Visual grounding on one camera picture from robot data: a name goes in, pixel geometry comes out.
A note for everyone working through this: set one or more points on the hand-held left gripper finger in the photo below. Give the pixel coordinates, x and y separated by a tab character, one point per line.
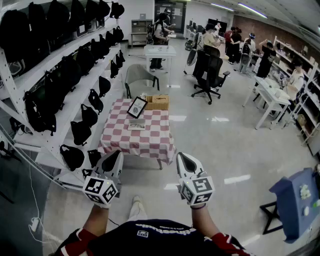
103	163
118	165

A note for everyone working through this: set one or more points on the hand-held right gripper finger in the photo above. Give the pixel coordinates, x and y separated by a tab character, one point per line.
193	166
182	166

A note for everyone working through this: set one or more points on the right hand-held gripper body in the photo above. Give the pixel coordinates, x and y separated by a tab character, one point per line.
200	191

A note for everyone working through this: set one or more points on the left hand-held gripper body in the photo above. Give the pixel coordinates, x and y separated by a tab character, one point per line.
100	190

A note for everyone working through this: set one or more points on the person's left forearm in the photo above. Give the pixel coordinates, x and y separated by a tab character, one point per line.
96	220

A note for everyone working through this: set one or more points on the person's right forearm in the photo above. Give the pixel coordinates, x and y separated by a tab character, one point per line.
203	222

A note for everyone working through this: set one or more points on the person's white shoe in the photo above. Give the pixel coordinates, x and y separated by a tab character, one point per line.
137	198

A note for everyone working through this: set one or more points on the pink white checkered tablecloth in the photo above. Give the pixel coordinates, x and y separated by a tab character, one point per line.
150	140

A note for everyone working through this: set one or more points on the person's light trouser leg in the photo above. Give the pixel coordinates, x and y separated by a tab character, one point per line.
137	212

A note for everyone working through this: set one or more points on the group of black waist bags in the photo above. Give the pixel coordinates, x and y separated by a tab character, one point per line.
88	115

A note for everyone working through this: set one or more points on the black framed leaf picture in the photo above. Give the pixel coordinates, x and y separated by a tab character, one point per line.
137	108

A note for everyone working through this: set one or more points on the wicker tissue box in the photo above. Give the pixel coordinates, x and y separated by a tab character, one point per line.
160	103

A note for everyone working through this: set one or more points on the person's navy and red jersey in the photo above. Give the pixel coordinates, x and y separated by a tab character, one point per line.
155	240

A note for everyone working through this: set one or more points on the black folding stand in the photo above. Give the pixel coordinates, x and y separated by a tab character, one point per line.
271	220

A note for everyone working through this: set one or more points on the grey shell chair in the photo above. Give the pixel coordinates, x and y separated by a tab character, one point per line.
138	75

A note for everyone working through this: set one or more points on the blue cloth covered table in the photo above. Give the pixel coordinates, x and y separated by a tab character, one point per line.
292	207

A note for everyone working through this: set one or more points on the black mesh office chair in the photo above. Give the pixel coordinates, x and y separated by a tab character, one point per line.
211	67

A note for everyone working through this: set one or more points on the white long work table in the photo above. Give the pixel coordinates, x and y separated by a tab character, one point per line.
271	96

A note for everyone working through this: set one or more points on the cluster of small white objects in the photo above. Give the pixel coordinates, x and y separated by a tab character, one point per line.
305	192

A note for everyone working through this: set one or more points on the white rounded floor device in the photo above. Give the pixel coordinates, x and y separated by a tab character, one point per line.
191	58

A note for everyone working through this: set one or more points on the white square table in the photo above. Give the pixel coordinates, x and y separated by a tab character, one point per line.
160	51

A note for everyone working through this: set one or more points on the white metal shelf rack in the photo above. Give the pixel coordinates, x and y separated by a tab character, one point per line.
8	80

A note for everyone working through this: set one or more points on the white open shelving unit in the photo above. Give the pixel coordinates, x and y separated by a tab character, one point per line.
310	105

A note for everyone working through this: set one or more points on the grey low cabinet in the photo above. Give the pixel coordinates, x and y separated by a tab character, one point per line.
141	32

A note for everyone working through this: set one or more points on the dark double door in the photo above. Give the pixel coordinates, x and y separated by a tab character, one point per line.
178	17

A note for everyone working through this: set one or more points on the group of black backpacks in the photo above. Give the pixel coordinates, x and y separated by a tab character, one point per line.
15	32

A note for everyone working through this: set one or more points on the long ceiling light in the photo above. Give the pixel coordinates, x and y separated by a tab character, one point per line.
252	10
222	7

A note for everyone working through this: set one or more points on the black wall screen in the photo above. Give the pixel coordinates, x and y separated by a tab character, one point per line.
212	23

